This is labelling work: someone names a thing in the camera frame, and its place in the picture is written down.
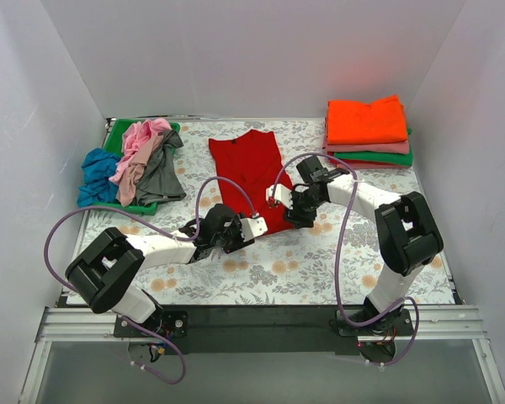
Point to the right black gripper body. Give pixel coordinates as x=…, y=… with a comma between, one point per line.
x=297, y=209

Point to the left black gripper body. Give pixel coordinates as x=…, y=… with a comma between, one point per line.
x=234, y=241

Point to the red t shirt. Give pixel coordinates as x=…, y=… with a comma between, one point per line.
x=253, y=161
x=334, y=160

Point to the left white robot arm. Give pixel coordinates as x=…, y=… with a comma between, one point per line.
x=103, y=273

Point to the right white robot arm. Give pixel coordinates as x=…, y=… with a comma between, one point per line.
x=408, y=236

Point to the floral table mat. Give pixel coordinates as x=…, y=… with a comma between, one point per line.
x=290, y=267

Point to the folded red t shirt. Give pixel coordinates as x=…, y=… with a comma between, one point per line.
x=334, y=160

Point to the folded light pink t shirt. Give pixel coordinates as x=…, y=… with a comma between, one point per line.
x=376, y=166

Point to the folded green t shirt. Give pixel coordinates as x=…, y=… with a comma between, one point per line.
x=376, y=157

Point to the grey t shirt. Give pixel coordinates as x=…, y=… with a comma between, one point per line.
x=159, y=182

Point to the folded orange t shirt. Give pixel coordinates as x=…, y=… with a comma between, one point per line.
x=354, y=122

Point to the blue t shirt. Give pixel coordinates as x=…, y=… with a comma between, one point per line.
x=99, y=165

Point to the green plastic tray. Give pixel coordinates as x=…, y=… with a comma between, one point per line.
x=114, y=145

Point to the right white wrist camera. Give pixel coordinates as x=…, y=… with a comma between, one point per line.
x=278, y=194

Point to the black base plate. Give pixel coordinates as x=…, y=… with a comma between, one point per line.
x=272, y=329

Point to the aluminium frame rail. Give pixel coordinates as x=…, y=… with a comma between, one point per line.
x=80, y=357

